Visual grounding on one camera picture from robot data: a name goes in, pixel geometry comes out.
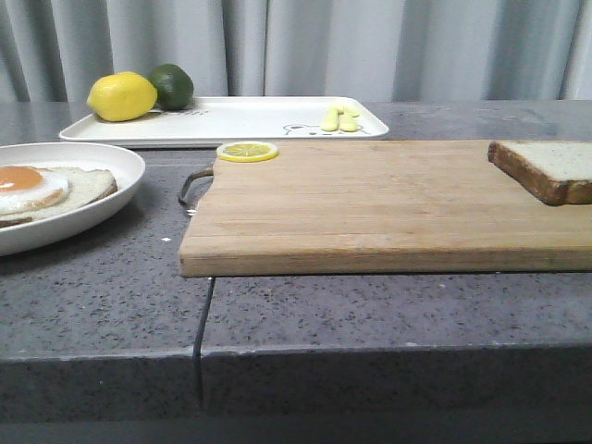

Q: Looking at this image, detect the fried egg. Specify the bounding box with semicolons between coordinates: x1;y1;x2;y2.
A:
1;166;69;216

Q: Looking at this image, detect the yellow plastic fork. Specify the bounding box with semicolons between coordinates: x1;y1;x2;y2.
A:
320;104;343;132

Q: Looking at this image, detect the white rectangular bear tray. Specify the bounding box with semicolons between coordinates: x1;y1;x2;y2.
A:
59;96;389;149

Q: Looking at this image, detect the metal cutting board handle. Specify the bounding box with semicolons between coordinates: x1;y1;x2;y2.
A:
177;166;214;217

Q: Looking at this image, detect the lemon slice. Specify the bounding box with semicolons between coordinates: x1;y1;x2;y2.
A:
216;141;279;163

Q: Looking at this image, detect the green lime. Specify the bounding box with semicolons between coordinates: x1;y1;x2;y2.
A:
149;64;194;111

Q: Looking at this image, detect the white round plate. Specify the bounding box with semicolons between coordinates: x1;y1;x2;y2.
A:
1;142;145;256

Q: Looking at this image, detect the yellow lemon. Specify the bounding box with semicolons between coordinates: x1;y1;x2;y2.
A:
87;71;157;122

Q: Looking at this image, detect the grey pleated curtain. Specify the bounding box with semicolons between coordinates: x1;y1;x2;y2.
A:
1;1;591;102

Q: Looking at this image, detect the wooden cutting board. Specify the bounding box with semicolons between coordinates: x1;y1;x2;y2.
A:
179;140;591;277

